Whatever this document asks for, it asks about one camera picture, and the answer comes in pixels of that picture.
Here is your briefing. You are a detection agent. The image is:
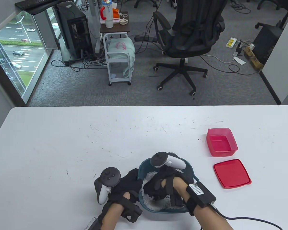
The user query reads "person's right hand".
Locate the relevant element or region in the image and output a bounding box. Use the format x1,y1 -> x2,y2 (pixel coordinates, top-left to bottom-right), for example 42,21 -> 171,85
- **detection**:
143,165 -> 186,207

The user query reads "person's left hand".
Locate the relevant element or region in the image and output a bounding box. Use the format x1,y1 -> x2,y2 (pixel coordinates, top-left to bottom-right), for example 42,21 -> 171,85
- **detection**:
107,168 -> 143,224

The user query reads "white rice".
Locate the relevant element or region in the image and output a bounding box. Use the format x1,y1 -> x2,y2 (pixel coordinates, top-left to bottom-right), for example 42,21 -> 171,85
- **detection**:
139,169 -> 185,211

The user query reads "teal plastic basin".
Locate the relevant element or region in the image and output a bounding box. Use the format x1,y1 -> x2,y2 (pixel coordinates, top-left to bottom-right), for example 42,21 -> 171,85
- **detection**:
138,158 -> 200,214

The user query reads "red plastic lid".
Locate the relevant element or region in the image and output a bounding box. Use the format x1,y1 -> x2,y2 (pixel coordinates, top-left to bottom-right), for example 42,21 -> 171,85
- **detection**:
213,159 -> 252,190

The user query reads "red plastic container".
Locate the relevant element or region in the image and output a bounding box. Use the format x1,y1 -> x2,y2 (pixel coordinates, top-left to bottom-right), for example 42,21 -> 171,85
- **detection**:
206,128 -> 238,157

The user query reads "person's left forearm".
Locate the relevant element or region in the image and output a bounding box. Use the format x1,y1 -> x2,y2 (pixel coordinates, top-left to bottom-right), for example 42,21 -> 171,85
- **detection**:
101,204 -> 125,230

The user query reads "person's right forearm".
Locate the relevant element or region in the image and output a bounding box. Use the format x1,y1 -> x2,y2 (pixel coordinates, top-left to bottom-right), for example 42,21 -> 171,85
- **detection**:
174,178 -> 234,230

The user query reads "black and white controller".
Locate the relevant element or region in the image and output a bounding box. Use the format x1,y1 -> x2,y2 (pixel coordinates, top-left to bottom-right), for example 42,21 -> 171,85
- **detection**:
94,167 -> 121,205
150,152 -> 186,170

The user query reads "pale green bag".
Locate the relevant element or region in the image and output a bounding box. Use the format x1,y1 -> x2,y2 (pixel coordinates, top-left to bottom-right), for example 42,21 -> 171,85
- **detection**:
106,38 -> 135,78

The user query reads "black office chair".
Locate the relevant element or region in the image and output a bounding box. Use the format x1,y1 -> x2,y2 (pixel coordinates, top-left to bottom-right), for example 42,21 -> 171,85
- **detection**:
153,0 -> 226,97
255,0 -> 288,30

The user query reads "black power strip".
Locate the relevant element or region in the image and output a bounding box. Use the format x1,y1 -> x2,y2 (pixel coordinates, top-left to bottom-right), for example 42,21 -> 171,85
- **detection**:
134,35 -> 159,43

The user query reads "white cart with wooden top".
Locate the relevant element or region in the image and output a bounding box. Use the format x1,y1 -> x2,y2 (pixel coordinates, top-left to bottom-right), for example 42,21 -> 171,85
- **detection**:
100,11 -> 132,86

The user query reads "brown cardboard box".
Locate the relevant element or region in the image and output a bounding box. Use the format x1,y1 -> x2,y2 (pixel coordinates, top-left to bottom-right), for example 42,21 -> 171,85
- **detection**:
244,46 -> 264,71

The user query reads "black computer tower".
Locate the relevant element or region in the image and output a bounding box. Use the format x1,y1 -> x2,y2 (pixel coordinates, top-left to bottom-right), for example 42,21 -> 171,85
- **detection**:
56,2 -> 93,63

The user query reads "white desk leg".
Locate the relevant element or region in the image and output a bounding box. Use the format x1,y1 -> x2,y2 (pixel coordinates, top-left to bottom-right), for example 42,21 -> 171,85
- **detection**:
89,0 -> 101,54

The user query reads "glass window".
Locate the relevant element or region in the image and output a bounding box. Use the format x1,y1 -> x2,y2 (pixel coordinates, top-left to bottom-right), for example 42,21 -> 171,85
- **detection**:
0,11 -> 53,104

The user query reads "black cabinet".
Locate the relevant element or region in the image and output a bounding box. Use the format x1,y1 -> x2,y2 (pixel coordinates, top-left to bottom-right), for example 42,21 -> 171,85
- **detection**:
253,25 -> 284,65

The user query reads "black chair base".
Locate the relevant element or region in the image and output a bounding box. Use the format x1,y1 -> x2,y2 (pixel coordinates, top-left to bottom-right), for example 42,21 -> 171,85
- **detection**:
257,0 -> 281,10
134,0 -> 157,9

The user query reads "black keyboard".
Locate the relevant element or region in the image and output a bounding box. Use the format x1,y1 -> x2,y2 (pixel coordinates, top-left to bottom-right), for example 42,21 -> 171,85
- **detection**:
14,0 -> 63,10

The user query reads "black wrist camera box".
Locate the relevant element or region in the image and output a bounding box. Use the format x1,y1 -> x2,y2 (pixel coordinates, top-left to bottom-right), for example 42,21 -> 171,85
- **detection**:
186,182 -> 217,216
84,217 -> 103,230

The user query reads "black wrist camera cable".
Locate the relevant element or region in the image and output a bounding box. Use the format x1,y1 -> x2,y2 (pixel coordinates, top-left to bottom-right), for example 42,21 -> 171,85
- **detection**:
210,202 -> 283,230

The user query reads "black floor cable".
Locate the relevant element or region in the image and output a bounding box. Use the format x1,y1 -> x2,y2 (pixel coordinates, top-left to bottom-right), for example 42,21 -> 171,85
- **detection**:
51,56 -> 108,72
200,55 -> 257,76

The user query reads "white floor cable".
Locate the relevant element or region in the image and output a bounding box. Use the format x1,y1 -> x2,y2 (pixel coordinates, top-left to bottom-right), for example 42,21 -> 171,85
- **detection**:
201,54 -> 234,64

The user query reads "white tumbler with red handle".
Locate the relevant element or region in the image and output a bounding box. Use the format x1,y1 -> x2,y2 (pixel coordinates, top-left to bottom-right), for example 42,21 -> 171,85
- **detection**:
100,0 -> 114,29

